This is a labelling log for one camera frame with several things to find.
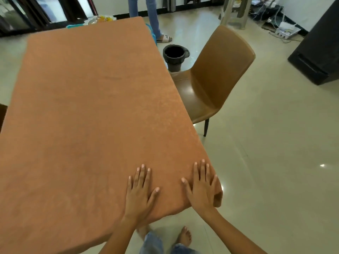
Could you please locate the person's right hand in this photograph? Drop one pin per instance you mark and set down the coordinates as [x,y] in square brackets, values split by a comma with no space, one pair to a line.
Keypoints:
[202,197]

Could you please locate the black framed glass door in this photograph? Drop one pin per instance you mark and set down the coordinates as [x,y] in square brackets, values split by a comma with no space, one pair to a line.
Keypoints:
[39,11]

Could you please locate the person's left forearm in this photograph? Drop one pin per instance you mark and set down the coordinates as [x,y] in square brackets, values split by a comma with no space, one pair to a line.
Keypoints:
[120,238]

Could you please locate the orange tablecloth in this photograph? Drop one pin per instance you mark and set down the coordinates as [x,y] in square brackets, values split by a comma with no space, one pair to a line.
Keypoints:
[92,116]

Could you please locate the beige plastic stool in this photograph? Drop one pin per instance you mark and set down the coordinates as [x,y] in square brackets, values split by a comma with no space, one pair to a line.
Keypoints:
[235,13]

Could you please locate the blue plastic bag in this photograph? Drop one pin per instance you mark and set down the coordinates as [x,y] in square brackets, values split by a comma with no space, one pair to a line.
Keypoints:
[152,34]

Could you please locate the person's right middle finger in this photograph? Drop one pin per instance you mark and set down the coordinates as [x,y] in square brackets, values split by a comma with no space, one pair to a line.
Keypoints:
[203,172]

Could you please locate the white power strip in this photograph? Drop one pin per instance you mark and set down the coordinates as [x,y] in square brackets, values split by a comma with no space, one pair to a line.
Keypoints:
[266,2]

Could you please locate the person's right forearm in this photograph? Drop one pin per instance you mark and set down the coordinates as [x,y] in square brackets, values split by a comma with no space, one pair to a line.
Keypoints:
[230,232]

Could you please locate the white plastic bag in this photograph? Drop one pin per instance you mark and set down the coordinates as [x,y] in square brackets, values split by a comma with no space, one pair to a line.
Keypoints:
[90,20]

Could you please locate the brown leather chair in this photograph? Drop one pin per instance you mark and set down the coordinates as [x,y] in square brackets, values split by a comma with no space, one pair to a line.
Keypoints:
[214,76]

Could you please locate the person's right thumb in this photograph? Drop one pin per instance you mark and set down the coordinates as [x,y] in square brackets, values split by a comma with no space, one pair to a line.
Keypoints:
[187,189]

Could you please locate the person's left little finger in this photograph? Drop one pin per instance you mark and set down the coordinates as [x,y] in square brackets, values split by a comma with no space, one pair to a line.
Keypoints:
[130,186]

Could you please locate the person's foot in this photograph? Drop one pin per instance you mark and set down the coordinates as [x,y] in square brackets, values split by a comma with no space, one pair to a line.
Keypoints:
[185,235]
[144,232]

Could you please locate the person's right little finger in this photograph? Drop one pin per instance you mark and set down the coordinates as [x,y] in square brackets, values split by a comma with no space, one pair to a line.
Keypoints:
[214,184]

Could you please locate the person's left hand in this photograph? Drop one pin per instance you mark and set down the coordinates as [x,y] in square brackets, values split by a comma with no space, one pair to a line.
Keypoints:
[137,201]

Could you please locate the black cabinet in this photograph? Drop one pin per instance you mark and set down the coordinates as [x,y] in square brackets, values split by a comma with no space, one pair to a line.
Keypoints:
[320,50]

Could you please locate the person's left middle finger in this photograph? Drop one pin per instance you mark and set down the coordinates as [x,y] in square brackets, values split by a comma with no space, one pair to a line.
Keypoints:
[142,177]

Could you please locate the person's right foot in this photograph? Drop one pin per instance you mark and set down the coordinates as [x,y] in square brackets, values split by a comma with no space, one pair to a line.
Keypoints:
[185,235]

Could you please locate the person's left thumb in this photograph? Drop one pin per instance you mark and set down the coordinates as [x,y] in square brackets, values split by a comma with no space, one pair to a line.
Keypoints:
[153,197]

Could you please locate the person's left foot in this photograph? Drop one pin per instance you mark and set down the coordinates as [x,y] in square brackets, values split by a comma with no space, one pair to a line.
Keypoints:
[144,232]

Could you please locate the white electrical box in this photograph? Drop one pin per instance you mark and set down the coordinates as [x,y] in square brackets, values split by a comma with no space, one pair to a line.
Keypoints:
[287,30]

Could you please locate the yellow plastic bag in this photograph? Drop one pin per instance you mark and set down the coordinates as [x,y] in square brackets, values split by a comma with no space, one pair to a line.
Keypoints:
[106,18]

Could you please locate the black plastic bucket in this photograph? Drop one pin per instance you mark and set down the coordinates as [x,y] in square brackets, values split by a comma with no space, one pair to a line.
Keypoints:
[174,56]

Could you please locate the person's blue jeans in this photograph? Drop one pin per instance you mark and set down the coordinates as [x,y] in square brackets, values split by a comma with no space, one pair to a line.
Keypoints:
[153,244]

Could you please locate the teal container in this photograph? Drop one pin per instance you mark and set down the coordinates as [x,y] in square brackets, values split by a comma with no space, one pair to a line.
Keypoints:
[75,26]

